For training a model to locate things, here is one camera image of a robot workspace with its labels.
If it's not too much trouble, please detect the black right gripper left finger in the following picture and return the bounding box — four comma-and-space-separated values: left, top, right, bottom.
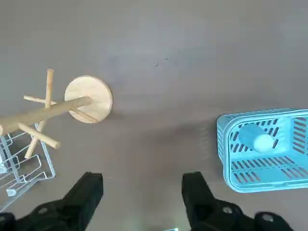
0, 171, 104, 231

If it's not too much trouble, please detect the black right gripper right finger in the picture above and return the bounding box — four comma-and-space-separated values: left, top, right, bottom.
181, 171, 294, 231

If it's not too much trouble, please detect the blue plastic cup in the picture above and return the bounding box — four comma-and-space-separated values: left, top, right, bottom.
237, 123, 275, 153

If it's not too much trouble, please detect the blue plastic basket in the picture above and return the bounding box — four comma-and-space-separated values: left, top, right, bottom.
216, 108, 308, 193

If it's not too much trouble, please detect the wooden cup rack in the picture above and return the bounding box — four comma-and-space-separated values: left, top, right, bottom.
0, 68, 113, 159

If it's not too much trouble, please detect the white wire rack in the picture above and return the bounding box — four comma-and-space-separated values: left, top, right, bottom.
0, 122, 56, 210

